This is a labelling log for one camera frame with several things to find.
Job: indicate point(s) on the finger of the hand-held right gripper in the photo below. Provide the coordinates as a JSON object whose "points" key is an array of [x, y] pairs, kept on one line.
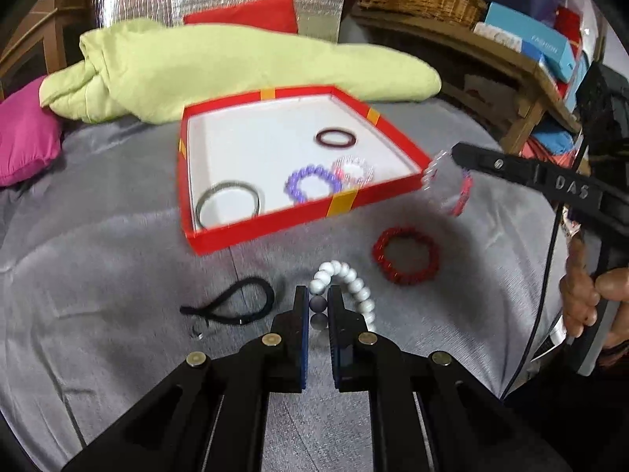
{"points": [[521, 169]]}

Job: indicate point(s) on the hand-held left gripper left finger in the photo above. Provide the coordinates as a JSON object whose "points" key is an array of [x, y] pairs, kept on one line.
{"points": [[303, 339]]}

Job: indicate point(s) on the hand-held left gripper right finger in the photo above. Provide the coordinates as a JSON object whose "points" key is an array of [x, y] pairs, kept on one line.
{"points": [[335, 339]]}

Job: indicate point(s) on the clear glass bangle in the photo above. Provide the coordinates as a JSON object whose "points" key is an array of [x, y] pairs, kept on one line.
{"points": [[200, 206]]}

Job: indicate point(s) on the red shallow cardboard box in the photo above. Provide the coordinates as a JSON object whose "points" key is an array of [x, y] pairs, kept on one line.
{"points": [[255, 132]]}

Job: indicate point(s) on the person's right hand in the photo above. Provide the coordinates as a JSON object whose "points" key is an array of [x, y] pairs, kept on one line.
{"points": [[575, 295]]}

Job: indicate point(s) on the grey blanket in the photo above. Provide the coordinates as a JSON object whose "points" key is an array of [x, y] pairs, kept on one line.
{"points": [[123, 265]]}

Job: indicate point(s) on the light green blanket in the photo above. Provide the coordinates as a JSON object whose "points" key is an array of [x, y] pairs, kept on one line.
{"points": [[221, 69]]}

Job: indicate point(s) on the red pillow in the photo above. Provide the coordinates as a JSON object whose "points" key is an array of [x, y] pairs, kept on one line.
{"points": [[245, 14]]}

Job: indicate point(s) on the magenta pillow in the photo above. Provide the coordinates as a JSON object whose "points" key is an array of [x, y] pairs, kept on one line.
{"points": [[24, 132]]}

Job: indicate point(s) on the wooden cabinet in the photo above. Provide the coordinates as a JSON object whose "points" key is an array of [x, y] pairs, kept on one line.
{"points": [[44, 34]]}

